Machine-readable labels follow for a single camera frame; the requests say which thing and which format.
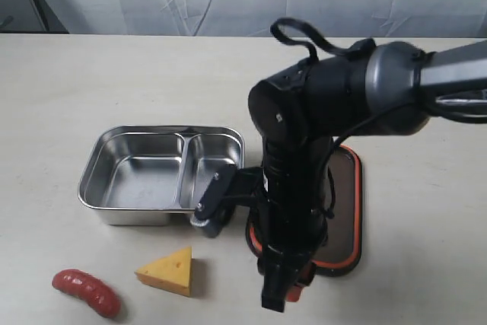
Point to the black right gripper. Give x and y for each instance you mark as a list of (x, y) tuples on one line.
[(287, 266)]

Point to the dark transparent lunch box lid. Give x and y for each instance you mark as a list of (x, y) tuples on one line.
[(344, 207)]

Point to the yellow toy cheese wedge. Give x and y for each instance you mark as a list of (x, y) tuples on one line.
[(170, 273)]

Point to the red toy sausage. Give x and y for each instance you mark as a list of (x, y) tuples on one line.
[(91, 290)]

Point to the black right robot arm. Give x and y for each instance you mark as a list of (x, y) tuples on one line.
[(305, 112)]

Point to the steel two-compartment lunch box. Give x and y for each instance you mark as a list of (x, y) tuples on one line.
[(142, 175)]

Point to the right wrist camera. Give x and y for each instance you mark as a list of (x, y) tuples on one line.
[(229, 188)]

